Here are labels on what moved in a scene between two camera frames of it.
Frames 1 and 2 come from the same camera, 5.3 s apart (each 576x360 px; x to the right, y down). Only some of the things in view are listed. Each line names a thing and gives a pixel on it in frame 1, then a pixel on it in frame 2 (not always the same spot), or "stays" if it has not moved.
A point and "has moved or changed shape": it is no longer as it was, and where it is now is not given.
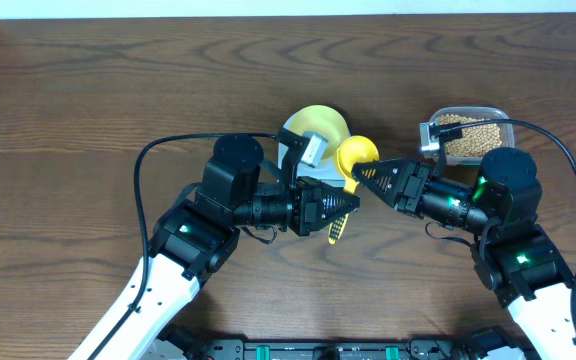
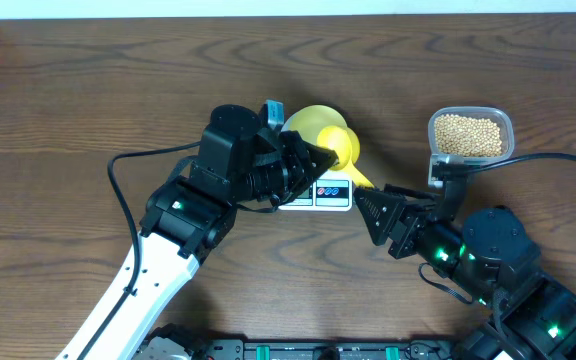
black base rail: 182,344 stays
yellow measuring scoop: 354,150 has moved or changed shape
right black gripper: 408,185 → 411,216
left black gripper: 303,195 → 290,154
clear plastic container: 476,139 stays
